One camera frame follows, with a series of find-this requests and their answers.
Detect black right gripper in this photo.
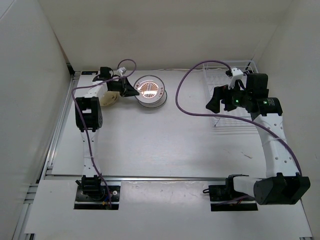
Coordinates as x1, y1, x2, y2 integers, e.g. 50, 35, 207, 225
205, 81, 252, 114

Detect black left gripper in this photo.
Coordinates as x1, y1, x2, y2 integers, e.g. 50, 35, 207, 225
108, 76, 139, 97

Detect beige plate small motifs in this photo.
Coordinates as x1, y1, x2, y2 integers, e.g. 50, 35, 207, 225
100, 91, 120, 106

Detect white plate orange sunburst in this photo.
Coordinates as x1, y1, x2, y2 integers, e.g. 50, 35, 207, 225
133, 75, 165, 105

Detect white plate green rim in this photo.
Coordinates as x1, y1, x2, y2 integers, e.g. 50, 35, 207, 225
135, 89, 168, 109

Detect plain beige plate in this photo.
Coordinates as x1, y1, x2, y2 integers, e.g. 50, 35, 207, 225
100, 95, 119, 107

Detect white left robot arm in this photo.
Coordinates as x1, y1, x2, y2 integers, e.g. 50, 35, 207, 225
71, 67, 139, 201

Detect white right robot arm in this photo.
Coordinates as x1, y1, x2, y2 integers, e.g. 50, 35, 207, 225
206, 68, 311, 205

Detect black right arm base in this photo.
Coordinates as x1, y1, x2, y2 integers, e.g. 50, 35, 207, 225
202, 185, 258, 212

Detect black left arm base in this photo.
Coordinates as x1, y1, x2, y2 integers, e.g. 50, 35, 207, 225
73, 185, 121, 210

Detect black label sticker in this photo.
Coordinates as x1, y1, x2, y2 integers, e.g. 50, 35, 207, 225
81, 71, 98, 76

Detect white wire dish rack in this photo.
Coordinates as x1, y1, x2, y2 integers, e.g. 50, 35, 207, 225
202, 60, 259, 130

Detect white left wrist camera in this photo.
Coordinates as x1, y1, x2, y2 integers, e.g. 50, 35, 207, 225
117, 67, 127, 77

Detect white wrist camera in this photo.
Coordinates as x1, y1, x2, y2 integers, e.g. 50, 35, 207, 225
225, 67, 244, 89
117, 67, 127, 77

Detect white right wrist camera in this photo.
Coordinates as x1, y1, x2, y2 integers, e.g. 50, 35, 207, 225
225, 67, 244, 89

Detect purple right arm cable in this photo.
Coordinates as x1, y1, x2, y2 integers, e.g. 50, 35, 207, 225
175, 59, 302, 205

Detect silver aluminium rail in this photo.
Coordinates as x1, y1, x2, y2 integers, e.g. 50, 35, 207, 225
44, 174, 267, 182

